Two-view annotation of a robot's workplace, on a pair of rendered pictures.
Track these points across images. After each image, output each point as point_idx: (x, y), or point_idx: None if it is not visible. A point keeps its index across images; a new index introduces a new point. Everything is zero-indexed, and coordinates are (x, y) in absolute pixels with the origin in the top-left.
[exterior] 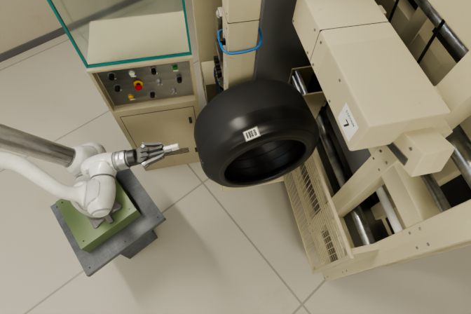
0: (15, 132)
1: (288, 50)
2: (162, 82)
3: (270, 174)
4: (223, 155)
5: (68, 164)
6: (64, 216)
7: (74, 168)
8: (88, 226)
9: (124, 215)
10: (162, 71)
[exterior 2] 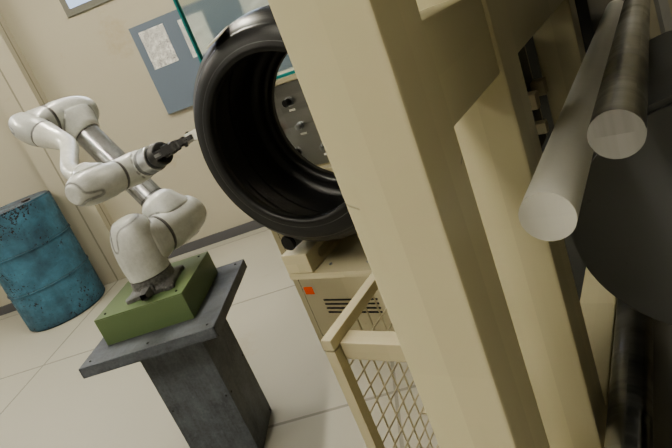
0: (106, 140)
1: None
2: (305, 128)
3: (334, 208)
4: (195, 94)
5: (142, 201)
6: (121, 289)
7: (145, 207)
8: (125, 301)
9: (164, 296)
10: (301, 104)
